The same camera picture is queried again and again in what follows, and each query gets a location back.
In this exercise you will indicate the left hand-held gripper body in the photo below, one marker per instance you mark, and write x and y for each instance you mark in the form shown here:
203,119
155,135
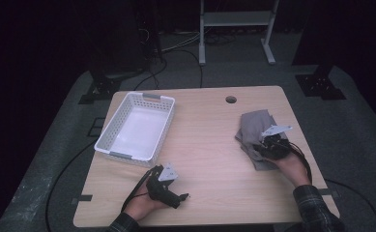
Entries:
159,190

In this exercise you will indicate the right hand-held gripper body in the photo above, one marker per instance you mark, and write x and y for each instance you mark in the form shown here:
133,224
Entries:
274,150

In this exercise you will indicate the grey pants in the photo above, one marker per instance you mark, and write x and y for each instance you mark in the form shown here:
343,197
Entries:
251,129

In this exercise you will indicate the white plastic basket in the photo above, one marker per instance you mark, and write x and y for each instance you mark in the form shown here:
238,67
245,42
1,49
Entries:
137,132

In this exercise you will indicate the person's left hand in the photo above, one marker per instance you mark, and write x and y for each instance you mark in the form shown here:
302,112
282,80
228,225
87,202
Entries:
142,204

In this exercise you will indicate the person's right hand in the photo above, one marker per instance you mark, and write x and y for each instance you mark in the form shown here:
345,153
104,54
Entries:
293,169

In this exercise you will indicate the grey tape strip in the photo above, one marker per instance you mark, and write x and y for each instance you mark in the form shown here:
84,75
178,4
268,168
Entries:
325,192
85,198

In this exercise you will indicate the black stand base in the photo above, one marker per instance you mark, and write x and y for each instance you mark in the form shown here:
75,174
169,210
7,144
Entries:
101,88
319,85

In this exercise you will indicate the white metal stand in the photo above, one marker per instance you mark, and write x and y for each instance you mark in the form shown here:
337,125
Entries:
237,17

